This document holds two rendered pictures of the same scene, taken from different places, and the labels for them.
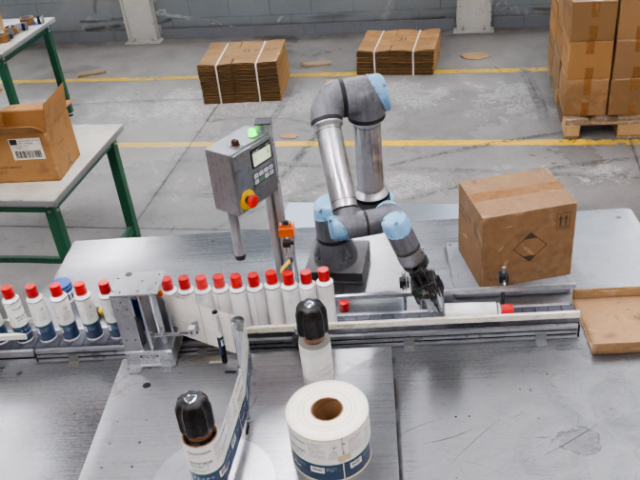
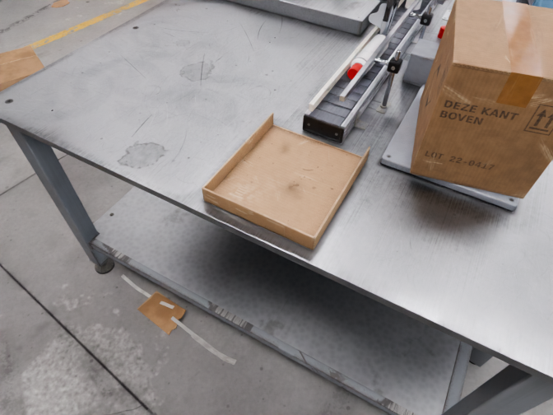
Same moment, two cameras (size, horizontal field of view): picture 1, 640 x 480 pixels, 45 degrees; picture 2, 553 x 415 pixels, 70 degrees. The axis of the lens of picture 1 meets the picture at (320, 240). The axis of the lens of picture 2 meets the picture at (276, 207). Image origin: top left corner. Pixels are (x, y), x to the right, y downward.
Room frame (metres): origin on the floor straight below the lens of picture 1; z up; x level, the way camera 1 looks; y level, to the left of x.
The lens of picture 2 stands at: (1.98, -1.49, 1.47)
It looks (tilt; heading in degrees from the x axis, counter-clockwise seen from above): 50 degrees down; 112
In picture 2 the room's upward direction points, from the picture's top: 2 degrees clockwise
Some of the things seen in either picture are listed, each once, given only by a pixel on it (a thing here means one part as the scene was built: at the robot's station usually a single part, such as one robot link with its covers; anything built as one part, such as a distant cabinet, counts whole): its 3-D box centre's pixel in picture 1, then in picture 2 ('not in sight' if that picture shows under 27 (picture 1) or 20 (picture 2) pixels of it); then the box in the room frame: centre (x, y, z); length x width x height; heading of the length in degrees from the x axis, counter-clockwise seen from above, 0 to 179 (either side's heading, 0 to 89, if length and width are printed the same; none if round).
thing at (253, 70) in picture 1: (245, 70); not in sight; (6.10, 0.45, 0.16); 0.65 x 0.54 x 0.32; 81
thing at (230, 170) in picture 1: (243, 170); not in sight; (1.96, 0.19, 1.38); 0.17 x 0.10 x 0.19; 139
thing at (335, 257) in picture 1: (334, 245); not in sight; (2.22, -0.05, 0.93); 0.15 x 0.15 x 0.10
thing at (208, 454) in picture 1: (202, 443); not in sight; (1.29, 0.32, 1.04); 0.09 x 0.09 x 0.29
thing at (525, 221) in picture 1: (513, 228); (490, 95); (2.12, -0.63, 0.99); 0.30 x 0.24 x 0.27; 95
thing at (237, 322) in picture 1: (242, 346); not in sight; (1.69, 0.25, 0.97); 0.05 x 0.05 x 0.19
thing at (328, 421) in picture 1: (329, 430); not in sight; (1.36, 0.03, 0.95); 0.20 x 0.20 x 0.14
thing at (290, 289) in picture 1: (291, 300); not in sight; (1.86, 0.10, 0.98); 0.05 x 0.05 x 0.20
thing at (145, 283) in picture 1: (137, 283); not in sight; (1.81, 0.52, 1.14); 0.14 x 0.11 x 0.01; 84
